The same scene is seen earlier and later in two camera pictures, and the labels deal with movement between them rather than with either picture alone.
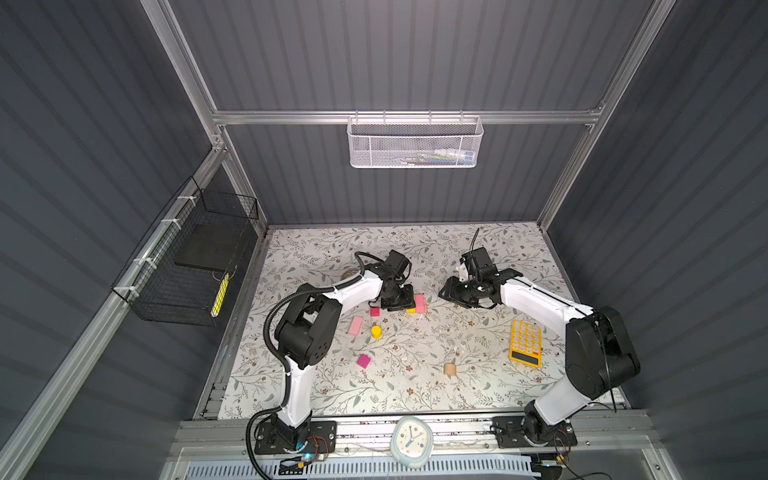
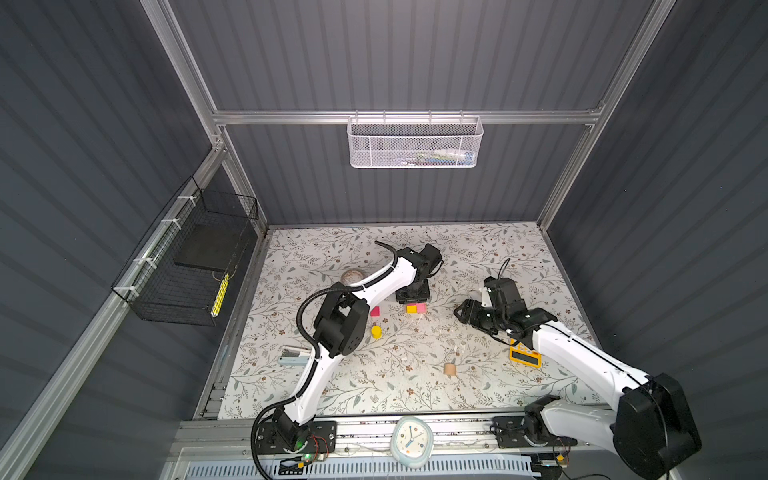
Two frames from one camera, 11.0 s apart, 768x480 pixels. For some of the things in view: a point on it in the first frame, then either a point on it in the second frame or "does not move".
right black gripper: (450, 292) → (469, 311)
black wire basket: (185, 272) does not move
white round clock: (412, 442) does not move
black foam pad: (212, 245) does not move
